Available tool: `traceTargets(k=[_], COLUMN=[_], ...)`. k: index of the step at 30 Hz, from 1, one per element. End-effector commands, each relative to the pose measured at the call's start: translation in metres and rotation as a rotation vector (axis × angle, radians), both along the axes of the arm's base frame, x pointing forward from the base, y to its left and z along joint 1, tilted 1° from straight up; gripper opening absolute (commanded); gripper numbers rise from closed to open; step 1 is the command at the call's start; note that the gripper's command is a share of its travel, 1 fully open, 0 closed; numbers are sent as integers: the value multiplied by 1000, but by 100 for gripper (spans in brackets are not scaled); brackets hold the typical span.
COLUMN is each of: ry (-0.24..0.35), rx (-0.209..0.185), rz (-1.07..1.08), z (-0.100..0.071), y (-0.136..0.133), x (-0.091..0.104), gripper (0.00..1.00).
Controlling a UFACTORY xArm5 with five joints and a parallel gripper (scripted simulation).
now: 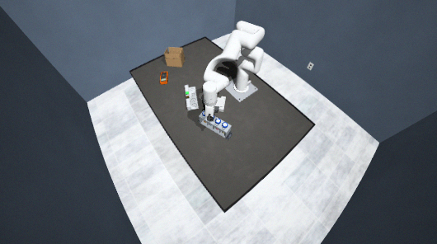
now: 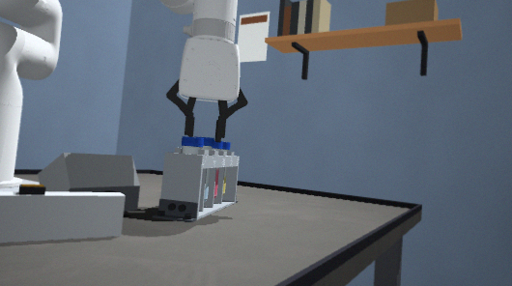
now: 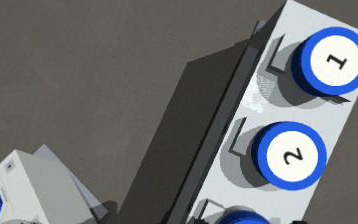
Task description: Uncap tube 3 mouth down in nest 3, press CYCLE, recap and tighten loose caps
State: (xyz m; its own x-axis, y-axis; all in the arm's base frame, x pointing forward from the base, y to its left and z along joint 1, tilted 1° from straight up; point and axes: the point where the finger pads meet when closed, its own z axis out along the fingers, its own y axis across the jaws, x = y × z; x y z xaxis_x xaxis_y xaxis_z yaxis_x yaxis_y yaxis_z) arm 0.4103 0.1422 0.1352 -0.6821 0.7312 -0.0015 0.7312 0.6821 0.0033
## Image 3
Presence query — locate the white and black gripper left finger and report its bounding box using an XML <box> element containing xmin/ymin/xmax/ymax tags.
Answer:
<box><xmin>194</xmin><ymin>219</ymin><xmax>209</xmax><ymax>224</ymax></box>

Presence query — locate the blue screw cap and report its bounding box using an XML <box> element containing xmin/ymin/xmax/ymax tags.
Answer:
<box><xmin>251</xmin><ymin>121</ymin><xmax>327</xmax><ymax>191</ymax></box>
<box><xmin>291</xmin><ymin>27</ymin><xmax>358</xmax><ymax>97</ymax></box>
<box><xmin>218</xmin><ymin>210</ymin><xmax>271</xmax><ymax>224</ymax></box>

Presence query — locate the white control panel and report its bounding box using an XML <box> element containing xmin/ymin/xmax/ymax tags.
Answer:
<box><xmin>0</xmin><ymin>143</ymin><xmax>111</xmax><ymax>224</ymax></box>

